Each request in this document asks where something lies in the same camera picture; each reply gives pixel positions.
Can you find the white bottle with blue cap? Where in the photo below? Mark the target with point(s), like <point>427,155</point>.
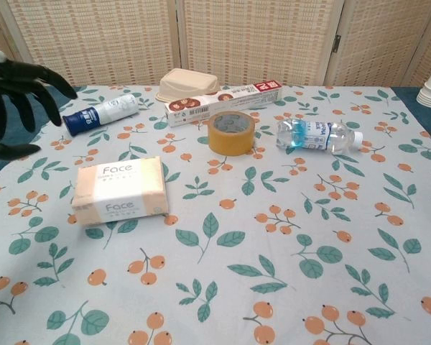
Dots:
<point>107,109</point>

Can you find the beige lidded food container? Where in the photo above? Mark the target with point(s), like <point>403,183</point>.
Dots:
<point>186,84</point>

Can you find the floral tablecloth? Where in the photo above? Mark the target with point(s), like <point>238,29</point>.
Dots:
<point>237,251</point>

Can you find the woven folding screen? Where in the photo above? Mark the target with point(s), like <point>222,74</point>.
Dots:
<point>255,39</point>

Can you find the clear plastic water bottle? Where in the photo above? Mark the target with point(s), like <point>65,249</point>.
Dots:
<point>316,136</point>

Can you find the brown packing tape roll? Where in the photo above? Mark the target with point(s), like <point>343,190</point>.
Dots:
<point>230,142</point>

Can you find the long white red wrap box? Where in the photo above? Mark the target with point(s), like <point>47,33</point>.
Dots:
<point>233,102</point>

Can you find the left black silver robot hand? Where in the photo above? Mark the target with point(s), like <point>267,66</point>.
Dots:
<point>18,84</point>

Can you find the metal screen hinge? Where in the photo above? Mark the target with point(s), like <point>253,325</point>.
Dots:
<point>337,45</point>

